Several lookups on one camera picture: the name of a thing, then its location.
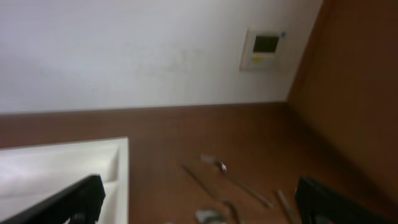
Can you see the metal fork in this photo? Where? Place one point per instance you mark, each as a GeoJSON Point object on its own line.
{"type": "Point", "coordinates": [224, 170]}
{"type": "Point", "coordinates": [213, 194]}

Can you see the white cutlery tray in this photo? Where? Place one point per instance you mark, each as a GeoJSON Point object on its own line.
{"type": "Point", "coordinates": [34, 173]}

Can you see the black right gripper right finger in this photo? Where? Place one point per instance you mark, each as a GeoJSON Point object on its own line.
{"type": "Point", "coordinates": [319, 204]}

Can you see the metal chopstick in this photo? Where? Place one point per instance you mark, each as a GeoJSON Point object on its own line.
{"type": "Point", "coordinates": [289, 211]}

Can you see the white wall control panel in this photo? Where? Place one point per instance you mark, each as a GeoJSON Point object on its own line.
{"type": "Point", "coordinates": [262, 50]}

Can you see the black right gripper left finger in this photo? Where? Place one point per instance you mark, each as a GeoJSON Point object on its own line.
{"type": "Point", "coordinates": [81, 202]}

